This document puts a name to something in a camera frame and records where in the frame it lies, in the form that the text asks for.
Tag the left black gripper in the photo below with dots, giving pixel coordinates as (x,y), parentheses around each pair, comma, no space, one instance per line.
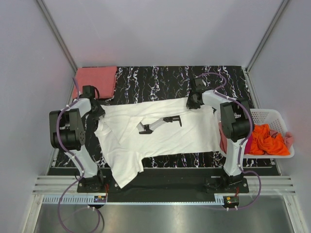
(100,113)

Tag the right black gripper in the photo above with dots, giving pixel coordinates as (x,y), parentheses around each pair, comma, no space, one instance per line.
(190,105)

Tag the white t shirt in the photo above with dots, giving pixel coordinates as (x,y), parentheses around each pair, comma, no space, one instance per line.
(124,148)

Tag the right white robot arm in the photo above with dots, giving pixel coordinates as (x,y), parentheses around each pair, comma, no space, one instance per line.
(236,125)

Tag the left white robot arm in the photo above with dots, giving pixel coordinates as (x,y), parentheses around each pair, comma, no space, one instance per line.
(67,133)

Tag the folded pink t shirt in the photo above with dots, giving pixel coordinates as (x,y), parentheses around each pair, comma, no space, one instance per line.
(103,78)

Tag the pink t shirt in basket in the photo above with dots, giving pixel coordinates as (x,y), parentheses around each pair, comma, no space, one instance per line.
(223,140)

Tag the magenta t shirt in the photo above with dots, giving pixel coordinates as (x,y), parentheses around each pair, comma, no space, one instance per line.
(248,145)

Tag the orange t shirt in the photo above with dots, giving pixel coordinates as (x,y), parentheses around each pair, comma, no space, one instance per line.
(263,143)

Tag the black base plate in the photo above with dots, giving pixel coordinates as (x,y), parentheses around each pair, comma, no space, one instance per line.
(161,185)

